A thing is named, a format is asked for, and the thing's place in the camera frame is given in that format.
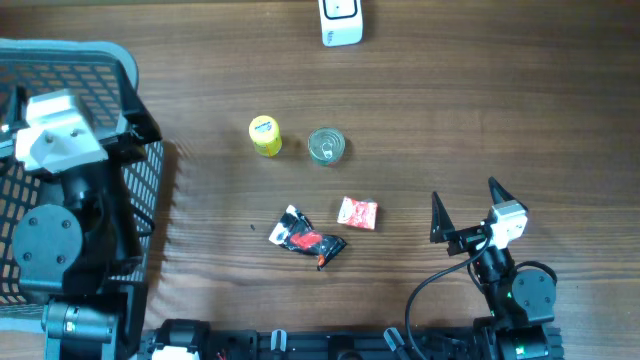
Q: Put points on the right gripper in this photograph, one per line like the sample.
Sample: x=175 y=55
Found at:
x=443 y=230

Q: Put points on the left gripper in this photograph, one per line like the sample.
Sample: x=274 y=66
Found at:
x=131 y=145

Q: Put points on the red juice carton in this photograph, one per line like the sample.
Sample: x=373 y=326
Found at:
x=358 y=214

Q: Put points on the silver top tin can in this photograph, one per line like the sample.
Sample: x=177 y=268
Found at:
x=326 y=146

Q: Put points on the black red snack packet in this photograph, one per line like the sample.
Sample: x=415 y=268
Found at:
x=296 y=233

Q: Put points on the yellow lid jar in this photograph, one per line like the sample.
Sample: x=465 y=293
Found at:
x=264 y=132

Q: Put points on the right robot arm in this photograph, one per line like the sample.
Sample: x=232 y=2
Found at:
x=520 y=296

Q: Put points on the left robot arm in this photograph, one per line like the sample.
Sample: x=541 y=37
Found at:
x=70 y=249

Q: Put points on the white barcode scanner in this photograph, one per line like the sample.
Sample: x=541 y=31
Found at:
x=341 y=22

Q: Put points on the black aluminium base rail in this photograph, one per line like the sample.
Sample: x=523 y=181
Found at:
x=195 y=342

